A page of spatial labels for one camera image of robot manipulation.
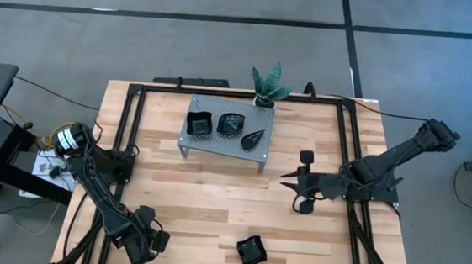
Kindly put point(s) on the white printed box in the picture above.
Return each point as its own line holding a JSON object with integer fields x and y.
{"x": 41, "y": 167}

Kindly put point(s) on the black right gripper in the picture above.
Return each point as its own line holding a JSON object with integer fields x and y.
{"x": 320, "y": 187}

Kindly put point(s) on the white plant pot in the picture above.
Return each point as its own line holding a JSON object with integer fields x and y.
{"x": 256, "y": 104}

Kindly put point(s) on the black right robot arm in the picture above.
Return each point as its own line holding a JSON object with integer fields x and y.
{"x": 385, "y": 160}

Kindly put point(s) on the black power strip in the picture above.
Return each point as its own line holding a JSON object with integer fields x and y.
{"x": 189, "y": 81}

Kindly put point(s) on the green potted plant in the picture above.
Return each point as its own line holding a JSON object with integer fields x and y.
{"x": 271, "y": 86}

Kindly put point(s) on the black teardrop mini plate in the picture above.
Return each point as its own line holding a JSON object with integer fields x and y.
{"x": 250, "y": 141}

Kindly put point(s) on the black wavy square mini plate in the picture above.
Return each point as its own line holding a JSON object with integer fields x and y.
{"x": 251, "y": 251}

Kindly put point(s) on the black eye-shaped mini plate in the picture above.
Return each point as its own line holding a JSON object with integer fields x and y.
{"x": 231, "y": 124}

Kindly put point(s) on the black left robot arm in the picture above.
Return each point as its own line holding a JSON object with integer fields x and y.
{"x": 100, "y": 197}

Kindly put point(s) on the grey perforated metal riser shelf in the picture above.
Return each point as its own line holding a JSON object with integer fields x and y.
{"x": 201, "y": 146}

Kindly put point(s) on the black table frame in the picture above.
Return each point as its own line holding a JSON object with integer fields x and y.
{"x": 239, "y": 94}

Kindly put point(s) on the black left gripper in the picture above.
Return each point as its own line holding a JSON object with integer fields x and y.
{"x": 161, "y": 241}

